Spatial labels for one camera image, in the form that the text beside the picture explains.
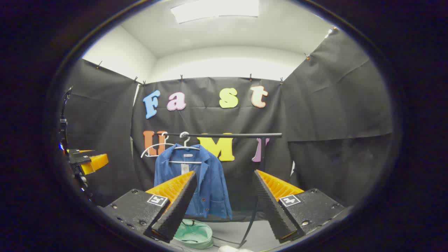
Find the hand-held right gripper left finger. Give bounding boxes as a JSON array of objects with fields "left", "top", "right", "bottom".
[{"left": 100, "top": 171, "right": 198, "bottom": 244}]

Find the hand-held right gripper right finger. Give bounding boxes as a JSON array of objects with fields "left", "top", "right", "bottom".
[{"left": 253, "top": 170, "right": 347, "bottom": 244}]

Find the green laundry hamper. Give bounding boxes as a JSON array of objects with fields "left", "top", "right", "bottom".
[{"left": 173, "top": 219, "right": 214, "bottom": 250}]

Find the blue corduroy jacket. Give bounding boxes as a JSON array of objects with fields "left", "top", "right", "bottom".
[{"left": 154, "top": 143, "right": 233, "bottom": 220}]

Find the white clothes hanger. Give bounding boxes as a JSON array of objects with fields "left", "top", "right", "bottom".
[
  {"left": 141, "top": 132, "right": 175, "bottom": 158},
  {"left": 168, "top": 132, "right": 203, "bottom": 165}
]

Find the black floor cable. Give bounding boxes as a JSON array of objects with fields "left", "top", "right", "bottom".
[{"left": 213, "top": 235, "right": 243, "bottom": 246}]

